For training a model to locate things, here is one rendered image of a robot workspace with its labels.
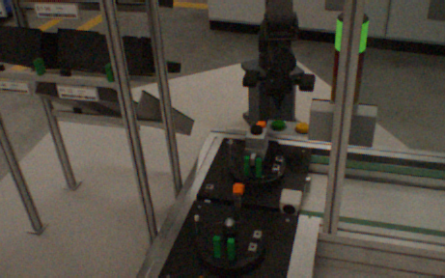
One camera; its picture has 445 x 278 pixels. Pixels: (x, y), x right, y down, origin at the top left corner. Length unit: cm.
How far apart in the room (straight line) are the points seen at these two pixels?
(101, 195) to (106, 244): 19
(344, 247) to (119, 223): 55
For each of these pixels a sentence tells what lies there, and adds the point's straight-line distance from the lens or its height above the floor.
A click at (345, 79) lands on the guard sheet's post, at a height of 132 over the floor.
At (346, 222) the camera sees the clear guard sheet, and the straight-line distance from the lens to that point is 102.
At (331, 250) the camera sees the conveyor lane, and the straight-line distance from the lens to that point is 106.
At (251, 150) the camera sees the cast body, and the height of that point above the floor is 105.
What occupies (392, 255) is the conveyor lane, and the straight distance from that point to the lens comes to 106.
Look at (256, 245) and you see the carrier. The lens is 94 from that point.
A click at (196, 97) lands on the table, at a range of 170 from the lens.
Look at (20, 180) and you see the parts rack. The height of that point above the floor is 102.
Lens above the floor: 170
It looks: 35 degrees down
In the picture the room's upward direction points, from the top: 4 degrees counter-clockwise
